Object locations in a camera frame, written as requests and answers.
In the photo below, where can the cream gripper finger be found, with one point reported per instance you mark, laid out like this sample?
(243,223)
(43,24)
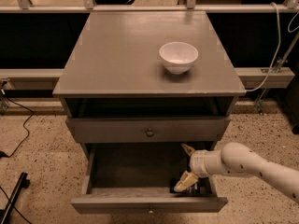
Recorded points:
(187,179)
(189,150)

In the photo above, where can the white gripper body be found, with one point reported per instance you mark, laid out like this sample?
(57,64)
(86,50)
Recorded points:
(196,162)

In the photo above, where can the blue rxbar blueberry wrapper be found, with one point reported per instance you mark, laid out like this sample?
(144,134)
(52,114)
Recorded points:
(202,186)

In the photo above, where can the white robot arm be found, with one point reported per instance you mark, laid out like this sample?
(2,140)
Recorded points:
(235,159)

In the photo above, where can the closed grey top drawer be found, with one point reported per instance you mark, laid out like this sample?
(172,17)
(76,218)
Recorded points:
(134,130)

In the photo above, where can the round brass drawer knob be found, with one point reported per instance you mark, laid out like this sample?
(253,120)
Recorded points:
(149,132)

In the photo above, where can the open grey middle drawer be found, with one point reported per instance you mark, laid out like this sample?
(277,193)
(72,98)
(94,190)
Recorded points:
(135,178)

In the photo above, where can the grey wooden nightstand cabinet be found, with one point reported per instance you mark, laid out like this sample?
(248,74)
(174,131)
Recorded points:
(115,71)

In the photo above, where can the white ceramic bowl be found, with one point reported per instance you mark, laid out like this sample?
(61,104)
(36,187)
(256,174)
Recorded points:
(178,57)

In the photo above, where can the black metal stand leg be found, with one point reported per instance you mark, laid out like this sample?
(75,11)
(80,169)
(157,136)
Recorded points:
(22,183)

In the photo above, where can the metal railing frame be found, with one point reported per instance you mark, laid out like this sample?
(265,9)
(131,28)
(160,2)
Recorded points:
(149,3)

